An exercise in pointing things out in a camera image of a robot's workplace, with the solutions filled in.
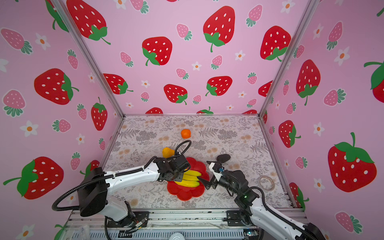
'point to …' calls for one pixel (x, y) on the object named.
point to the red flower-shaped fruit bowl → (186, 193)
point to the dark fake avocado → (223, 158)
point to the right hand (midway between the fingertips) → (203, 169)
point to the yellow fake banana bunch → (190, 179)
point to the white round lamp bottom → (177, 236)
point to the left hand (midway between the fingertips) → (180, 175)
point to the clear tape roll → (266, 183)
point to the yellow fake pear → (167, 152)
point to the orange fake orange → (186, 133)
